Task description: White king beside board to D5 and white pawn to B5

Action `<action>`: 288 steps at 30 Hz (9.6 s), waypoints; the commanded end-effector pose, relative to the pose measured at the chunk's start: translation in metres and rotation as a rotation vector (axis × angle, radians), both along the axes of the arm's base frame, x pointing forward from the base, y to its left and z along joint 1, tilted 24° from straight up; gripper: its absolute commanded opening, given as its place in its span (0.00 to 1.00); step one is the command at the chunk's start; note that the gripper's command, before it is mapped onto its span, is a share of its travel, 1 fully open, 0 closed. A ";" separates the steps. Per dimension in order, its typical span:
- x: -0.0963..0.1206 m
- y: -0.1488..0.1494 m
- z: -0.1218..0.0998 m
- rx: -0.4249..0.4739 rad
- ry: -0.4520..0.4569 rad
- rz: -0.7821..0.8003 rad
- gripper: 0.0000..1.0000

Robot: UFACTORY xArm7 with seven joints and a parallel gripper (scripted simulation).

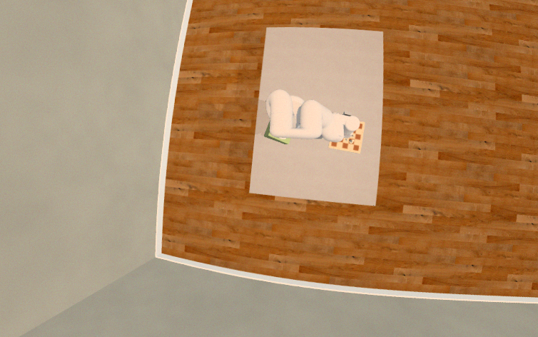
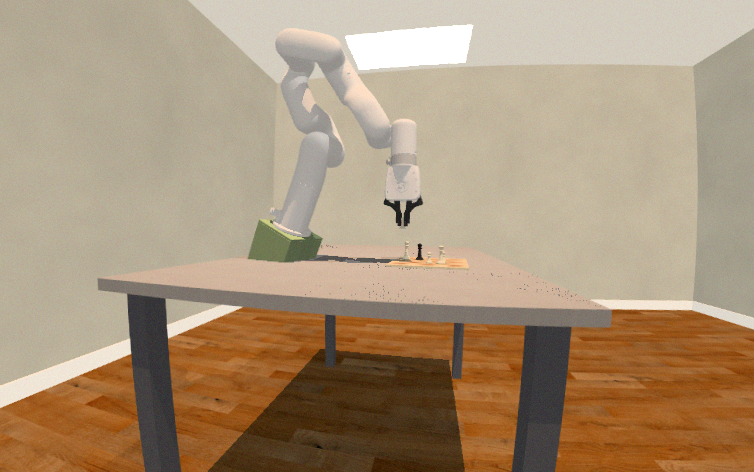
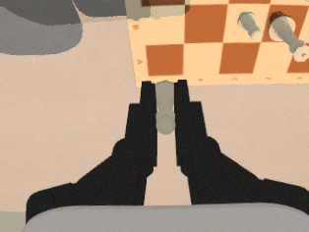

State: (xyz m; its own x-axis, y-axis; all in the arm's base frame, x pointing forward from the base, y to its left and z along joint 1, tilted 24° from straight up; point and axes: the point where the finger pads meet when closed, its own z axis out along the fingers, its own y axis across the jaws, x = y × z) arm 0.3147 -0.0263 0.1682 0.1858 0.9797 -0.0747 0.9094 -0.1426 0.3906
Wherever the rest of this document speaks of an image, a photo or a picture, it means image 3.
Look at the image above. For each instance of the orange and cream chessboard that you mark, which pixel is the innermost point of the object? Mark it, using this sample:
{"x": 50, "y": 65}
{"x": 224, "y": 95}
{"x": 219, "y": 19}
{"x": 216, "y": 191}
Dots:
{"x": 200, "y": 41}

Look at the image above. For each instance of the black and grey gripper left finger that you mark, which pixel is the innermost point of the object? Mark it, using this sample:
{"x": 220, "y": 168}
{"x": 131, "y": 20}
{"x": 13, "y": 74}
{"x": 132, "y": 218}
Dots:
{"x": 120, "y": 179}

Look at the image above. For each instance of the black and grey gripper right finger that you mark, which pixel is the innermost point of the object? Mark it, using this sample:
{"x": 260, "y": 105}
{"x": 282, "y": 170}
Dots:
{"x": 218, "y": 178}

